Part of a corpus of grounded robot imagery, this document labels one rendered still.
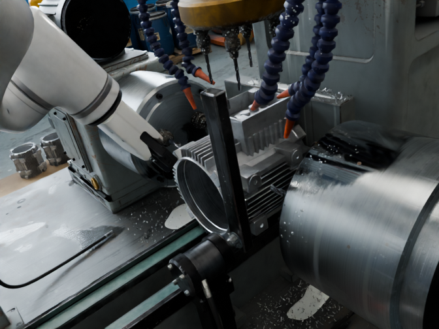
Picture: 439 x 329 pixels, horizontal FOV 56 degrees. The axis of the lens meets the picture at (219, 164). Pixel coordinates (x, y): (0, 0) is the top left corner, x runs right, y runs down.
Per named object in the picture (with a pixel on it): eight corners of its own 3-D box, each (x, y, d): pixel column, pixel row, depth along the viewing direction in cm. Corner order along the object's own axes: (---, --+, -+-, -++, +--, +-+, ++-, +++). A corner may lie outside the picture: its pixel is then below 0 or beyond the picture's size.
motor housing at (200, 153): (254, 177, 95) (242, 100, 86) (319, 207, 81) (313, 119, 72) (183, 219, 85) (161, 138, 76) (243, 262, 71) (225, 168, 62)
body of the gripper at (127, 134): (69, 113, 66) (118, 152, 73) (95, 128, 58) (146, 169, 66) (98, 78, 67) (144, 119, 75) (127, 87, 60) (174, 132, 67)
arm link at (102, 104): (58, 108, 64) (73, 120, 66) (79, 120, 58) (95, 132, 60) (92, 67, 66) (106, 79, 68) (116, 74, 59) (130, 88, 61)
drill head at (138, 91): (164, 130, 129) (143, 51, 117) (242, 164, 102) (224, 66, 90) (91, 165, 117) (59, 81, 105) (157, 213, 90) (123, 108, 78)
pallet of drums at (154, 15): (183, 46, 636) (172, -5, 600) (212, 51, 574) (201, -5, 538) (112, 70, 585) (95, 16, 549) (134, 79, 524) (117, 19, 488)
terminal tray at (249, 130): (257, 120, 84) (253, 87, 81) (296, 132, 77) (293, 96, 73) (211, 143, 79) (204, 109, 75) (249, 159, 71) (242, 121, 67)
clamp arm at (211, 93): (244, 237, 65) (215, 84, 53) (257, 245, 63) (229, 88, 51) (227, 249, 64) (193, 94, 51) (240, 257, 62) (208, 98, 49)
